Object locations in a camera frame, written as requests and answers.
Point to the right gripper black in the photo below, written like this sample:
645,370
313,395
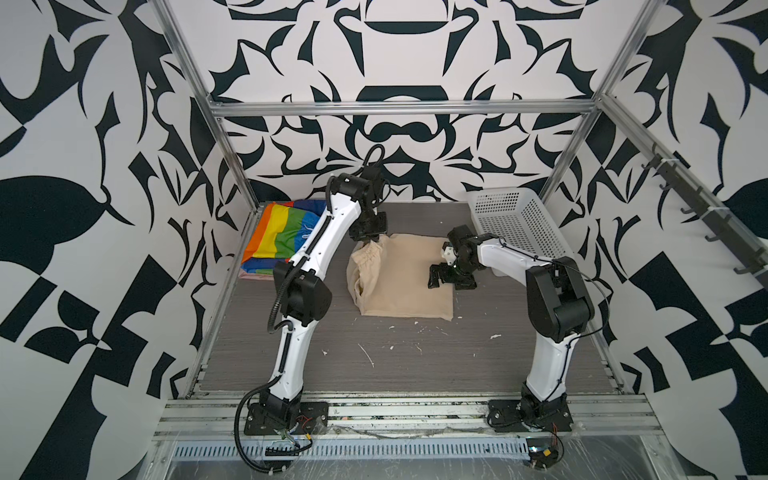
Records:
466,283

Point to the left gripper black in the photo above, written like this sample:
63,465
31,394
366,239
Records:
359,235

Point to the beige shorts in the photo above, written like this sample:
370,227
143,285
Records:
389,278

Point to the rainbow coloured shorts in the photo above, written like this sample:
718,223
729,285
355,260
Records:
282,230

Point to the pink shorts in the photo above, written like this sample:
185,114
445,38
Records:
259,275

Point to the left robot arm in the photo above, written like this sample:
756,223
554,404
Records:
302,297

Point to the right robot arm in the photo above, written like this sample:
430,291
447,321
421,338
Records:
559,305

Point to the white plastic basket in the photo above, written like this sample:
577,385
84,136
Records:
518,216

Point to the small electronics board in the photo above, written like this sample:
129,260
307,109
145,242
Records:
544,454

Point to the white slotted cable duct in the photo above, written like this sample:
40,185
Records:
394,449

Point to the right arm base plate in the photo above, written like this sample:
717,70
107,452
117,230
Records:
529,415

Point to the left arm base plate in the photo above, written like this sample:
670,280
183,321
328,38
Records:
299,418

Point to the aluminium frame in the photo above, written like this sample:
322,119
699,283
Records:
555,96

